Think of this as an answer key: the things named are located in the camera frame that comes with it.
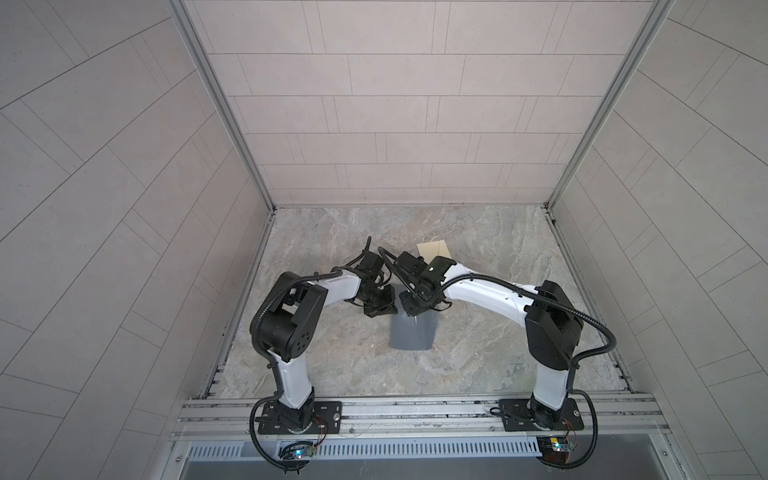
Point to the green circuit board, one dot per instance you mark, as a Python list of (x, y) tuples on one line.
[(556, 450), (298, 451)]

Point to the metal corner profile right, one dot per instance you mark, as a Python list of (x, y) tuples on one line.
[(647, 32)]

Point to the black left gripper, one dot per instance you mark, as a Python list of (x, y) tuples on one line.
[(387, 304)]

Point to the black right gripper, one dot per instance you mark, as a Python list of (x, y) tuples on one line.
[(411, 310)]

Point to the left green circuit board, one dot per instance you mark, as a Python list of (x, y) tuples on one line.
[(298, 451)]

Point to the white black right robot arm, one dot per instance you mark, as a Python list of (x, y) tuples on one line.
[(551, 327)]

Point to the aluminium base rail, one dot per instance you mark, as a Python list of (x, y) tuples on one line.
[(412, 427)]

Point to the metal corner profile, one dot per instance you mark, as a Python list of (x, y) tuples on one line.
[(647, 32), (182, 18)]

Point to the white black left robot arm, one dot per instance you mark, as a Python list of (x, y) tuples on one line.
[(284, 326)]

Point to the cream yellow envelope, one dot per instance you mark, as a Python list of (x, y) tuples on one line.
[(432, 249)]

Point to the right green circuit board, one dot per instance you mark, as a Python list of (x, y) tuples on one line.
[(556, 450)]

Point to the metal corner profile left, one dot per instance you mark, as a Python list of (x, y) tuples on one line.
[(182, 18)]

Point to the grey envelope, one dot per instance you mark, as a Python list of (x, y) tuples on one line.
[(411, 333)]

